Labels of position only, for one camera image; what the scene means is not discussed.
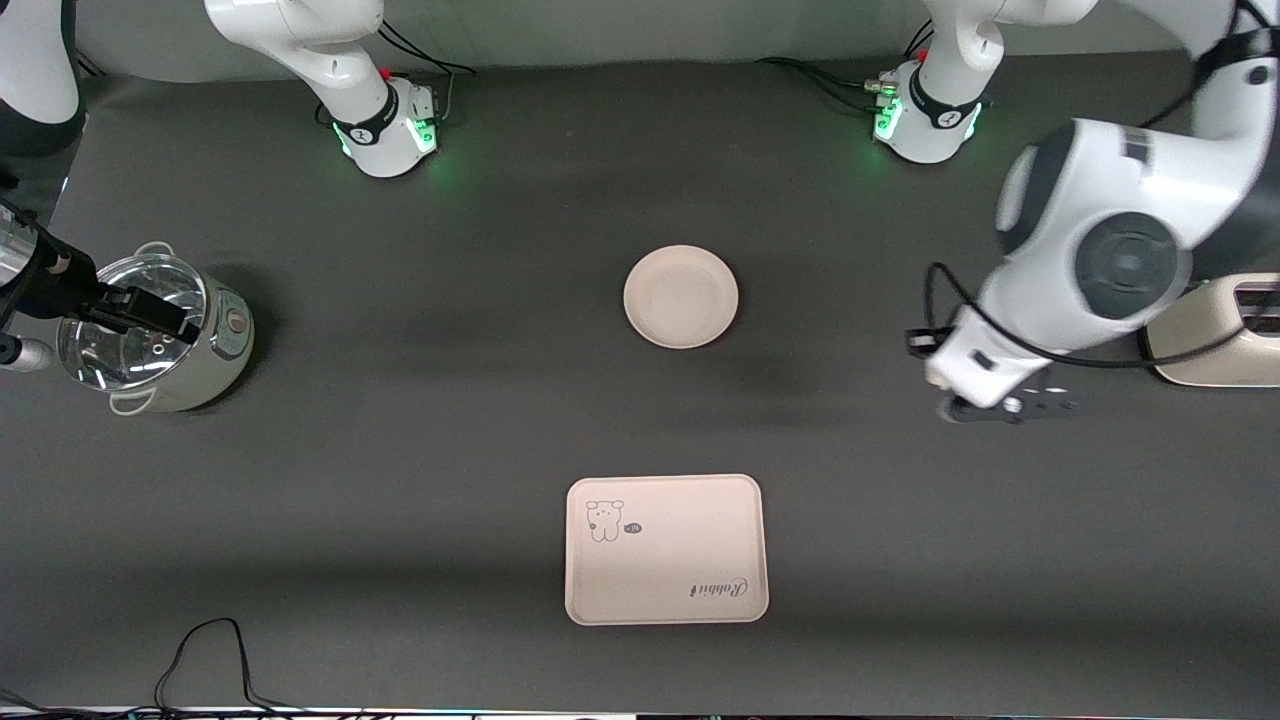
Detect black right arm base cable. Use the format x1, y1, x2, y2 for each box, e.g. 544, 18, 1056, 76
378, 18, 479, 126

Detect thin black looped cable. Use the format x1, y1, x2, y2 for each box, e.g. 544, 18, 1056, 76
153, 617, 301, 716

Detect black left arm base cable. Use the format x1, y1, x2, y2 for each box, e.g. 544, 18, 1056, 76
755, 18, 936, 117

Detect round beige plate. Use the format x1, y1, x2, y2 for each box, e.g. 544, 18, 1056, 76
623, 245, 740, 350

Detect dark grey table mat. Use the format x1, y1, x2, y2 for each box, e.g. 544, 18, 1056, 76
0, 45, 1280, 713

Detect pale green electric cooking pot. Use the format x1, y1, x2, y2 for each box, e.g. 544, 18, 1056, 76
55, 241, 256, 416

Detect clear glass pot lid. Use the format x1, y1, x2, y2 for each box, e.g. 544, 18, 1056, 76
57, 254, 209, 391

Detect beige toaster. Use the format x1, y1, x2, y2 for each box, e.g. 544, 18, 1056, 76
1140, 274, 1280, 389

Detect beige rabbit print tray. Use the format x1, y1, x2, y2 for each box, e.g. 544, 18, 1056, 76
565, 474, 770, 627

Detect black arm base cable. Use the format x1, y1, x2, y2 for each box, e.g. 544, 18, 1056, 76
378, 18, 479, 126
755, 18, 936, 117

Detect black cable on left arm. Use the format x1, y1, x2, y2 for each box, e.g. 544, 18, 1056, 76
905, 262, 1246, 371

